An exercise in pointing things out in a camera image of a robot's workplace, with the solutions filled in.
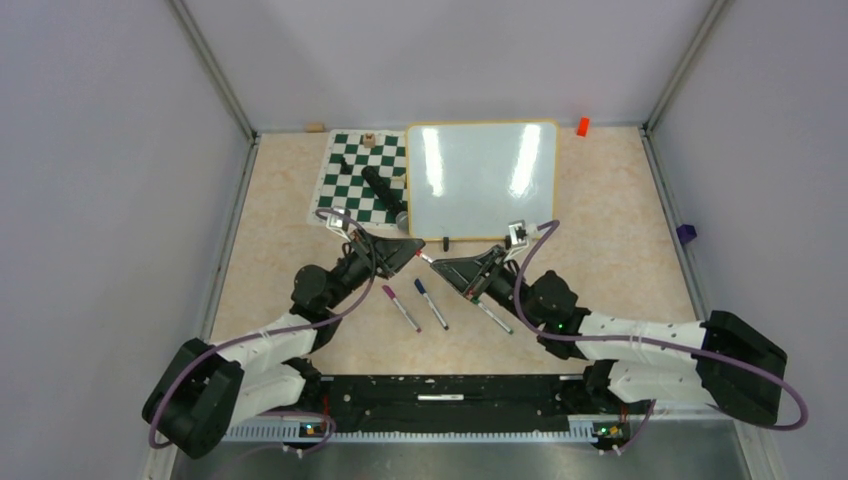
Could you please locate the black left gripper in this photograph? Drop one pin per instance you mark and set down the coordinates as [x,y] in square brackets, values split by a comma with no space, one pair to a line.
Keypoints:
[395,253]

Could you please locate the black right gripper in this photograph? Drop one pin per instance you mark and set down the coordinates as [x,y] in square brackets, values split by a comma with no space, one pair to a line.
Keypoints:
[468,273]

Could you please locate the yellow framed whiteboard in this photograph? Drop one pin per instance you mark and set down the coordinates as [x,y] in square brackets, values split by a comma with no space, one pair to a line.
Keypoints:
[470,180]

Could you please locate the red marker pen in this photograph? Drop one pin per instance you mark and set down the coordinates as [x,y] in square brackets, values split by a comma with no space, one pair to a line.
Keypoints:
[424,257]

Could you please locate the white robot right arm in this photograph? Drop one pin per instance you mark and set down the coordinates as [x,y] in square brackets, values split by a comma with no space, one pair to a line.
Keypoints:
[721,362]

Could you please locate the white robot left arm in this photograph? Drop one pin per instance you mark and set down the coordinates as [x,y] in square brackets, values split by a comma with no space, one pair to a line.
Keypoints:
[208,388]

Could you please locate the green capped marker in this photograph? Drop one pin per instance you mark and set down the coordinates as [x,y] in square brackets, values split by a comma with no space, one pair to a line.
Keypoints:
[492,315]

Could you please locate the purple capped marker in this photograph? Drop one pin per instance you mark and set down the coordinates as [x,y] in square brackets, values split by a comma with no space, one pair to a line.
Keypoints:
[404,312]

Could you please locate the blue capped marker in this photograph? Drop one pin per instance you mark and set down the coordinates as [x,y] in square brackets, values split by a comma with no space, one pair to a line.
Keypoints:
[431,304]

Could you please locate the black glitter microphone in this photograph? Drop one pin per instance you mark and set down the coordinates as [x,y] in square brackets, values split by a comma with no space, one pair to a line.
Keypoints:
[382,191]

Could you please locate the green white chess mat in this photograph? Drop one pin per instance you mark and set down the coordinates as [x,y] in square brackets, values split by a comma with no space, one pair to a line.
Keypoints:
[333,189]

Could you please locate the black chess piece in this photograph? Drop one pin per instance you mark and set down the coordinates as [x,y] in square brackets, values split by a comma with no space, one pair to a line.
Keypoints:
[345,167]

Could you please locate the orange block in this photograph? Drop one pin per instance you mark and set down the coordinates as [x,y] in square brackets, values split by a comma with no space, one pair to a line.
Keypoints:
[583,127]

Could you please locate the purple block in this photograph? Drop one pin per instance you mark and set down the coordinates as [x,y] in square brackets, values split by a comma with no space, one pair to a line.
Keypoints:
[686,233]

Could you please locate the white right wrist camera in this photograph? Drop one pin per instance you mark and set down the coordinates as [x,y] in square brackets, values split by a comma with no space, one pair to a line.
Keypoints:
[520,234]

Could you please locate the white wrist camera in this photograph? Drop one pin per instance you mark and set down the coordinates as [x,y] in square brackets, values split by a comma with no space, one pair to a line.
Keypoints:
[337,220]
[520,234]

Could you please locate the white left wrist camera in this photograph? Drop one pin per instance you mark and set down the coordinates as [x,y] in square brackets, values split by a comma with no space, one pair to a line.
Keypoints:
[337,220]

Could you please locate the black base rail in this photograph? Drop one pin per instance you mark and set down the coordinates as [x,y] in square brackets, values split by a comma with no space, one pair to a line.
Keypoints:
[459,404]

